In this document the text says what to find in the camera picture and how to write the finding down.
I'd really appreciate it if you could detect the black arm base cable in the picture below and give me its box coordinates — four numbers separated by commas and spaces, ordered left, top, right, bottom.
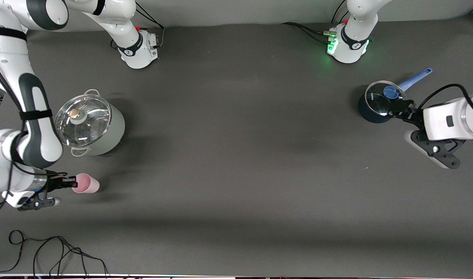
110, 0, 166, 51
281, 0, 347, 44

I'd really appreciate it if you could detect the glass lid with blue knob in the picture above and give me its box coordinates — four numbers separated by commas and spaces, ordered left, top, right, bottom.
365, 81, 407, 117

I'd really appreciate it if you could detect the glass lid with grey knob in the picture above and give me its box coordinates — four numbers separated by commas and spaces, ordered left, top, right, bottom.
54, 94, 112, 148

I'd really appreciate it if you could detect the pink plastic cup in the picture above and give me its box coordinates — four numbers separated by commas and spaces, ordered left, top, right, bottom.
72, 173, 100, 194

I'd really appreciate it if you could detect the thin black loose cable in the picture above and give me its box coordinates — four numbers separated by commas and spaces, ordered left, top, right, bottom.
0, 230, 109, 278

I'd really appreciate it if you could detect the black left arm base cable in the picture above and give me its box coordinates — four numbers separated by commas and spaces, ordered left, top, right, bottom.
281, 0, 347, 44

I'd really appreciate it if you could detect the grey-white two-handled stockpot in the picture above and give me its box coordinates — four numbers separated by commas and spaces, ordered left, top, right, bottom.
54, 89, 126, 157

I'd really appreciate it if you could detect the black right arm base cable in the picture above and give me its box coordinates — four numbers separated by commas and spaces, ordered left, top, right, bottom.
110, 0, 166, 51

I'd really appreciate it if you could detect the dark blue saucepan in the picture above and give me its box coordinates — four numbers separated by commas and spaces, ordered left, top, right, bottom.
357, 67, 433, 124

